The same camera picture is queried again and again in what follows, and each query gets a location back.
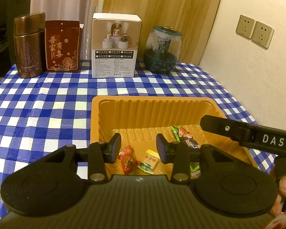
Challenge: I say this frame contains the green edged dark snack bag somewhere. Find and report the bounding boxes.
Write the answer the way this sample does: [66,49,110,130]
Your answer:
[170,126,200,174]

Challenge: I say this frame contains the yellow green candy packet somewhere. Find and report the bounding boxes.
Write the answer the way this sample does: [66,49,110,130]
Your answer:
[138,150,160,175]

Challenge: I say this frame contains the small red snack packet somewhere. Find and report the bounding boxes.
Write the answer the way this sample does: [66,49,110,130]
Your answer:
[118,145,141,175]

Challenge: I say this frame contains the person's right hand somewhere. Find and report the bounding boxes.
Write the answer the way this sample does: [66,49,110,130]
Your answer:
[270,176,286,217]

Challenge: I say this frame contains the blue white checkered tablecloth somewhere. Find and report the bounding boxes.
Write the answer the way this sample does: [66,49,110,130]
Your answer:
[0,59,277,224]

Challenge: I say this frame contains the orange plastic tray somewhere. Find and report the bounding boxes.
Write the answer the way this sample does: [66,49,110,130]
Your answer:
[90,96,257,167]

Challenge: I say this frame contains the dark red gift box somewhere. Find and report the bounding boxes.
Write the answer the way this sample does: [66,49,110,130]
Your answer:
[45,20,84,72]

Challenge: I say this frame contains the green glass dome jar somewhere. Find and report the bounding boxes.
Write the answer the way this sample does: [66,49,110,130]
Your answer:
[143,25,182,74]

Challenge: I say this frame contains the brown metal thermos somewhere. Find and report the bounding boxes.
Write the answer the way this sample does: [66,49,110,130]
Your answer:
[13,12,46,79]

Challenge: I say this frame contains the white humidifier box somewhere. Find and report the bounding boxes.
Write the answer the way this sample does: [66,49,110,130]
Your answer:
[91,13,142,78]

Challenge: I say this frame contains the double wall socket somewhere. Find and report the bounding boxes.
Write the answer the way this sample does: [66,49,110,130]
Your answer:
[235,15,274,49]

